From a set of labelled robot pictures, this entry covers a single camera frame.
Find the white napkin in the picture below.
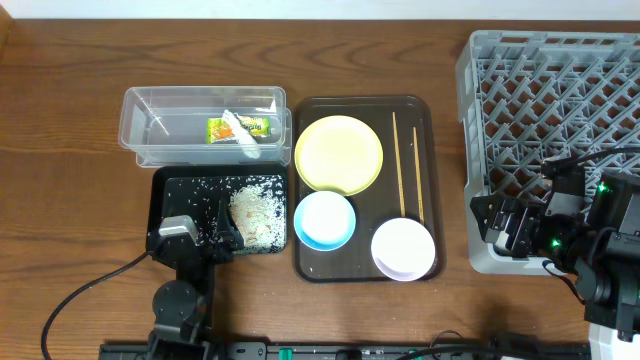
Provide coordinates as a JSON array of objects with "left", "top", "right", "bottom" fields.
[{"left": 222, "top": 109, "right": 261, "bottom": 159}]

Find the white lilac bowl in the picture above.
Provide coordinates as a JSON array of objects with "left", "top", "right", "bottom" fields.
[{"left": 371, "top": 218, "right": 436, "bottom": 282}]

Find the blue bowl with rice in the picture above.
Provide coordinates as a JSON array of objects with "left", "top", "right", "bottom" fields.
[{"left": 293, "top": 191, "right": 356, "bottom": 252}]

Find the green orange snack wrapper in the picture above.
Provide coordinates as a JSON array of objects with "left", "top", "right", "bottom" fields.
[{"left": 205, "top": 116, "right": 271, "bottom": 144}]

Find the yellow plate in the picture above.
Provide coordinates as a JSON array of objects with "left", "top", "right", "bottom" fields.
[{"left": 294, "top": 115, "right": 384, "bottom": 196}]

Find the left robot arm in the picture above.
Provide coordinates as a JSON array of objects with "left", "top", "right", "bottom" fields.
[{"left": 144, "top": 199, "right": 244, "bottom": 360}]

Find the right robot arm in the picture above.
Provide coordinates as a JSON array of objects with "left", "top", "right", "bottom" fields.
[{"left": 470, "top": 153, "right": 639, "bottom": 359}]

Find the grey dishwasher rack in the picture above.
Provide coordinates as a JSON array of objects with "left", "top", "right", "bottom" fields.
[{"left": 454, "top": 29, "right": 640, "bottom": 276}]

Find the pile of rice scraps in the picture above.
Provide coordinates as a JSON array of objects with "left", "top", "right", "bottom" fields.
[{"left": 162, "top": 175, "right": 287, "bottom": 255}]

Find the black plastic bin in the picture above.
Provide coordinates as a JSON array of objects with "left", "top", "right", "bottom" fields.
[{"left": 147, "top": 164, "right": 287, "bottom": 240}]

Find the dark brown serving tray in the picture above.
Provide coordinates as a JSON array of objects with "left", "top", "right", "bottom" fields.
[{"left": 293, "top": 95, "right": 446, "bottom": 283}]

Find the clear plastic bin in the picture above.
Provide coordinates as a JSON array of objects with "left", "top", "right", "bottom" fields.
[{"left": 119, "top": 86, "right": 292, "bottom": 168}]

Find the black equipment rail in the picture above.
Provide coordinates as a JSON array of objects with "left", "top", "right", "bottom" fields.
[{"left": 98, "top": 330, "right": 591, "bottom": 360}]

